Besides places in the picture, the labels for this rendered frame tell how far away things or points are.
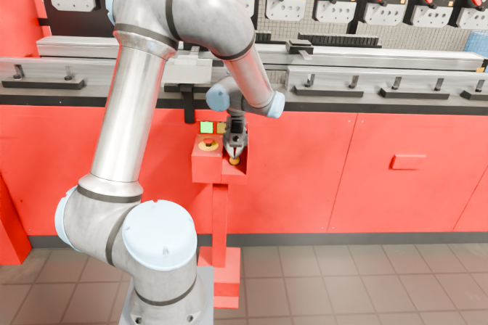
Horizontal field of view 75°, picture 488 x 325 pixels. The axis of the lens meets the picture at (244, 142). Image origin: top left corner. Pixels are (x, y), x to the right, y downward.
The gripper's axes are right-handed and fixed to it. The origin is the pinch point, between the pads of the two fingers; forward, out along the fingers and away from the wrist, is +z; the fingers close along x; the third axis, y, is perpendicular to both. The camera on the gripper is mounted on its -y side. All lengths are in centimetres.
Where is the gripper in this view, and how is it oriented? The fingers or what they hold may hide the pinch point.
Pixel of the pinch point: (234, 157)
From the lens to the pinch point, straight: 118.0
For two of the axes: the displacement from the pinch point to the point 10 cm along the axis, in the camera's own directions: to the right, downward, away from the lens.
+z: -0.5, 8.1, 5.8
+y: 0.1, -5.8, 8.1
